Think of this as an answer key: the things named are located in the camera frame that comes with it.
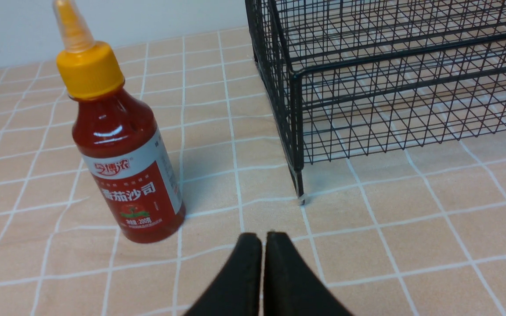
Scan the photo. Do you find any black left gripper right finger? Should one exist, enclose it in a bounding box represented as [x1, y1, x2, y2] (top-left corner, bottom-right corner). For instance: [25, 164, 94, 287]
[264, 231, 352, 316]

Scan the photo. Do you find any black wire mesh shelf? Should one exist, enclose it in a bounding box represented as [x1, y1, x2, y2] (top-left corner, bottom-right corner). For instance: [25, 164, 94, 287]
[245, 0, 506, 205]

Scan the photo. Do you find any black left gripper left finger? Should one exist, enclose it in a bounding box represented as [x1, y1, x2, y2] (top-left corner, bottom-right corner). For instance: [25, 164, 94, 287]
[185, 233, 263, 316]

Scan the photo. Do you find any red ketchup bottle yellow cap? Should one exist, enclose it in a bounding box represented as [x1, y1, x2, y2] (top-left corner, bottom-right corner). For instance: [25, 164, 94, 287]
[53, 0, 185, 244]

